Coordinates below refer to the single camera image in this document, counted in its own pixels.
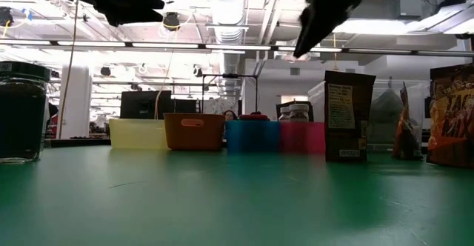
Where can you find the silver ceiling duct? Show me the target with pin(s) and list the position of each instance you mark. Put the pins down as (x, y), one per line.
(227, 9)

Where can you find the blue plastic bin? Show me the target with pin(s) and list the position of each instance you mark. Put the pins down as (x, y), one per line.
(252, 136)

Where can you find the brown spice packet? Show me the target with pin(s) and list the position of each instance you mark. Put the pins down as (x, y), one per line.
(348, 135)

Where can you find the magenta plastic bin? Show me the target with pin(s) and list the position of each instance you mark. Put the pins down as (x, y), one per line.
(301, 138)

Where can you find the small black monitor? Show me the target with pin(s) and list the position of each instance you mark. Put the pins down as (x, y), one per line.
(185, 106)

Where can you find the large black monitor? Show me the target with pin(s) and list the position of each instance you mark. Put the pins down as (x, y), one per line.
(144, 105)

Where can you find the person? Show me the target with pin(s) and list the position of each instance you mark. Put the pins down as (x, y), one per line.
(230, 115)

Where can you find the white-lidded spice jar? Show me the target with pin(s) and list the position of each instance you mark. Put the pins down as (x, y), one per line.
(284, 113)
(298, 112)

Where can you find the black aluminium table frame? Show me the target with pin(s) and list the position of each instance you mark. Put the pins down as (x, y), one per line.
(81, 142)

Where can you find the black metal frame stand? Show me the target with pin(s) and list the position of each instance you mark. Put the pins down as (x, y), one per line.
(229, 75)

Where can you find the orange taco mix packet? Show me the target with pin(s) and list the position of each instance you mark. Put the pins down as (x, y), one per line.
(452, 127)

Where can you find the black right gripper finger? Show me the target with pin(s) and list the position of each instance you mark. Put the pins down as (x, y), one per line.
(318, 27)

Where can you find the orange plastic bin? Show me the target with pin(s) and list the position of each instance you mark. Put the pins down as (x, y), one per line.
(192, 136)

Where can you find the grey crumpled cloths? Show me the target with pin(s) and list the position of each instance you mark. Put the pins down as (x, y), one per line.
(385, 116)

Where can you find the yellow-green plastic bin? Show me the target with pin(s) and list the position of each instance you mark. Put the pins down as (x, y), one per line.
(137, 135)

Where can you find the clear plastic storage container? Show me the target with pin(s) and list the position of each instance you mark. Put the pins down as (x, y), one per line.
(316, 101)

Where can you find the black-lidded dark spice jar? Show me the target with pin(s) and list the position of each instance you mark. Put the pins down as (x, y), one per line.
(22, 120)

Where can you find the slim orange spice packet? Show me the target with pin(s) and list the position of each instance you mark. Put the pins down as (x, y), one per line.
(405, 135)

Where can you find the green table mat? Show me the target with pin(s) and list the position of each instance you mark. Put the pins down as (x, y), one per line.
(222, 201)

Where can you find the black ceiling dome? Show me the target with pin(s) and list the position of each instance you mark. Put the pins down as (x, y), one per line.
(171, 22)

